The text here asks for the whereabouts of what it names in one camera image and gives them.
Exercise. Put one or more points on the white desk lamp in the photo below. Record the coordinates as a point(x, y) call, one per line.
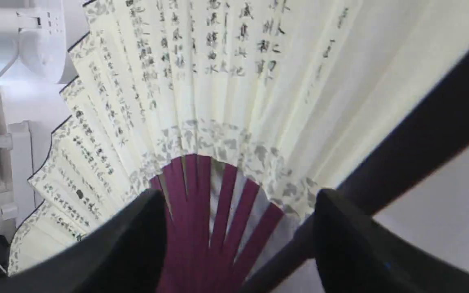
point(36, 35)

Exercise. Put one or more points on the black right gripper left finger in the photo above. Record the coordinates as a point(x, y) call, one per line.
point(124, 255)

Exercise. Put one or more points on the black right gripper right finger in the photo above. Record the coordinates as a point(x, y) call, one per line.
point(354, 254)

